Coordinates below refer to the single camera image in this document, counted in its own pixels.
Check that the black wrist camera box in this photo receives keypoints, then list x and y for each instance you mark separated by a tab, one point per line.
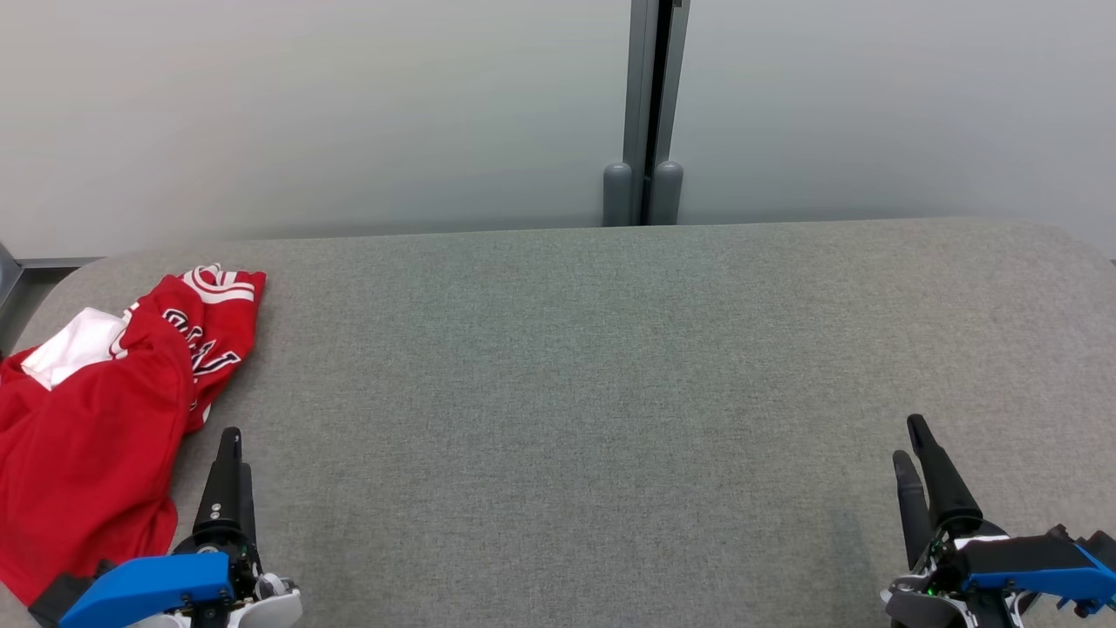
1102	549
52	597

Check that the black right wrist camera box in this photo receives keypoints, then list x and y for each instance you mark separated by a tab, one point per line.
1102	549

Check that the grey partition end post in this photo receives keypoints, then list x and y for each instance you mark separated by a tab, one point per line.
7	275

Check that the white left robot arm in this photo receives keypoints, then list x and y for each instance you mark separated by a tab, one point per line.
283	606

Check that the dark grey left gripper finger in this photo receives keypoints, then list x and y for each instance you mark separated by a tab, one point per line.
225	488
248	510

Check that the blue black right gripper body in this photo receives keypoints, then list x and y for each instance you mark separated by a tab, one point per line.
1020	567

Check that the red Bulls shirt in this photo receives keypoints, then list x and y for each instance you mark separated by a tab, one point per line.
87	462

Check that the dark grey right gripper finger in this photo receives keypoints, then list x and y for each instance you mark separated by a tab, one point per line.
949	497
914	515

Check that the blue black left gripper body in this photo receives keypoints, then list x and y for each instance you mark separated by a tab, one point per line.
148	589

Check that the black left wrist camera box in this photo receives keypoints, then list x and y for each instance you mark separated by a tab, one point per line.
52	597

